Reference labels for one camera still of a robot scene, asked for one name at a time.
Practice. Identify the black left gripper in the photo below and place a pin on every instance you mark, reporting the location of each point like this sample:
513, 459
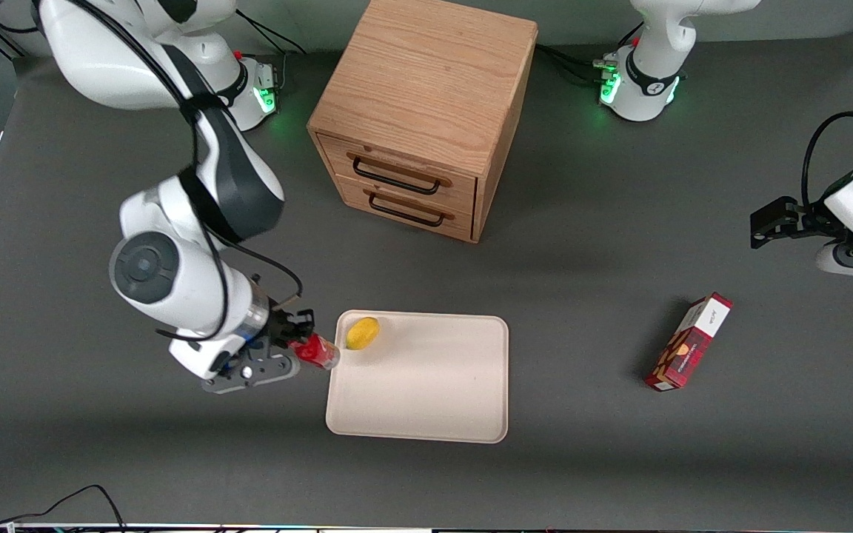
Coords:
804, 220

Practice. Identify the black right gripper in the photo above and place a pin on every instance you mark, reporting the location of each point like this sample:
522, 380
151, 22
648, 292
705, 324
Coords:
279, 323

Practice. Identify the red coke bottle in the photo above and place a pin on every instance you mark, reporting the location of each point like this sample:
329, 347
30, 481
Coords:
319, 352

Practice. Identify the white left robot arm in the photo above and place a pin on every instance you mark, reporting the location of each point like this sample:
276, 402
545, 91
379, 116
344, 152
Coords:
649, 74

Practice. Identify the cream plastic tray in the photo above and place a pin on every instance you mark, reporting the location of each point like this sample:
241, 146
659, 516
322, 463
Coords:
426, 385

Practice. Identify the yellow lemon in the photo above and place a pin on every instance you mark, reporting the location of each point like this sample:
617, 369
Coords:
362, 333

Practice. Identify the red plaid cookie box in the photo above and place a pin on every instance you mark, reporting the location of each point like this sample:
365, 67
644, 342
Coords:
689, 344

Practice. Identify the wooden two-drawer cabinet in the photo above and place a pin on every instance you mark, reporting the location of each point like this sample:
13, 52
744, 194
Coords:
426, 81

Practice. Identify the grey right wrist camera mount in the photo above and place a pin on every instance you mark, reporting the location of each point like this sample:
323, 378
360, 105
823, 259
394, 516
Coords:
256, 372

